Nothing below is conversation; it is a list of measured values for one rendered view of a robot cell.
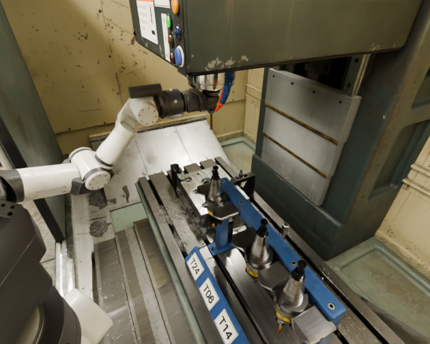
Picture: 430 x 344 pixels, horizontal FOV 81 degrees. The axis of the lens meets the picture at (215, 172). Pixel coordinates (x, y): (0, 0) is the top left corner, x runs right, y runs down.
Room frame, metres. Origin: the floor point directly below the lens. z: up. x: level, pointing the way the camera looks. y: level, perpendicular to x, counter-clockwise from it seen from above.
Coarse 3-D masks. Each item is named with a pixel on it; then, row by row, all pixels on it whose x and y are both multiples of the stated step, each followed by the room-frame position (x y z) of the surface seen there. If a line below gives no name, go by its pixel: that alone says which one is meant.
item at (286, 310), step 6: (282, 282) 0.29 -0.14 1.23; (276, 288) 0.28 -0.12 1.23; (276, 294) 0.26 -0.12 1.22; (306, 294) 0.26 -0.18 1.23; (276, 300) 0.26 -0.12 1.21; (282, 300) 0.25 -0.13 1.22; (306, 300) 0.25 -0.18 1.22; (282, 306) 0.24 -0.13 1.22; (288, 306) 0.24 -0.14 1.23; (294, 306) 0.24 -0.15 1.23; (300, 306) 0.24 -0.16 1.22; (282, 312) 0.24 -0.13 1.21; (288, 312) 0.23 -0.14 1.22; (294, 312) 0.23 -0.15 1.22; (300, 312) 0.23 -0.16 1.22
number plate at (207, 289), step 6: (204, 282) 0.46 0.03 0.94; (210, 282) 0.45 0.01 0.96; (204, 288) 0.44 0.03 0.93; (210, 288) 0.43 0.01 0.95; (204, 294) 0.43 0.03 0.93; (210, 294) 0.42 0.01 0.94; (216, 294) 0.41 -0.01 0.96; (210, 300) 0.40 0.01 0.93; (216, 300) 0.39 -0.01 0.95; (210, 306) 0.39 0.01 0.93
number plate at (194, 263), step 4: (192, 256) 0.55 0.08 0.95; (196, 256) 0.55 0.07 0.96; (188, 260) 0.55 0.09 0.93; (192, 260) 0.54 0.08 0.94; (196, 260) 0.53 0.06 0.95; (188, 264) 0.54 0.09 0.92; (192, 264) 0.53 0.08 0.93; (196, 264) 0.52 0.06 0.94; (200, 264) 0.51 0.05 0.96; (192, 268) 0.52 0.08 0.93; (196, 268) 0.51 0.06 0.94; (200, 268) 0.50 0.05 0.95; (192, 272) 0.51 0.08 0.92; (196, 272) 0.50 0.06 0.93; (200, 272) 0.49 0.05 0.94; (196, 276) 0.49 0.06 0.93
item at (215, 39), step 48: (192, 0) 0.49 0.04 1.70; (240, 0) 0.53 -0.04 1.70; (288, 0) 0.58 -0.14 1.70; (336, 0) 0.64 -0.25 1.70; (384, 0) 0.71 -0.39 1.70; (192, 48) 0.49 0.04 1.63; (240, 48) 0.53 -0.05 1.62; (288, 48) 0.59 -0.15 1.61; (336, 48) 0.65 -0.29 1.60; (384, 48) 0.74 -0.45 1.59
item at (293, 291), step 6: (288, 276) 0.27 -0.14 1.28; (288, 282) 0.26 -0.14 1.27; (294, 282) 0.25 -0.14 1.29; (300, 282) 0.25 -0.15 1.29; (282, 288) 0.27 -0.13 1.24; (288, 288) 0.25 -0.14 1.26; (294, 288) 0.25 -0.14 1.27; (300, 288) 0.25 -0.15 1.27; (282, 294) 0.26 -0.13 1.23; (288, 294) 0.25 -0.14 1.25; (294, 294) 0.25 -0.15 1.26; (300, 294) 0.25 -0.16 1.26; (288, 300) 0.25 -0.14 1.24; (294, 300) 0.24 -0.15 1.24; (300, 300) 0.24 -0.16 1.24
